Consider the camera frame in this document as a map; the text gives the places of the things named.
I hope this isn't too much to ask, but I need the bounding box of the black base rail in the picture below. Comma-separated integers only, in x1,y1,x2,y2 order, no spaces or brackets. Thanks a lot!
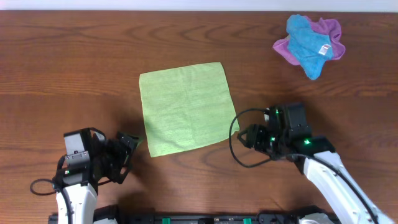
48,204,330,224

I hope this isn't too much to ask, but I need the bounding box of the purple cloth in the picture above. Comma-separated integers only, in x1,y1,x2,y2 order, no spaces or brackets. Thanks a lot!
272,16,346,65

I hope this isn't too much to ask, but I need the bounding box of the green cloth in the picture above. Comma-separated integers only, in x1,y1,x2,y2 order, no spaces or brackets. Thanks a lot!
139,62,239,157

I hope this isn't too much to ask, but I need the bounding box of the blue cloth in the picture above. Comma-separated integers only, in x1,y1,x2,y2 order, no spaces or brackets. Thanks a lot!
286,14,334,80

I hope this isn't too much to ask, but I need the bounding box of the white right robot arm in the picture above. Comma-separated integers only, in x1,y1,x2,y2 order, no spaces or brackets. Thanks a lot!
237,103,393,223

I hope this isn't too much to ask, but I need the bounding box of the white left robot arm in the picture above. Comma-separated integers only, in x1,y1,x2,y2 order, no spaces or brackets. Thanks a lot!
52,128,141,224

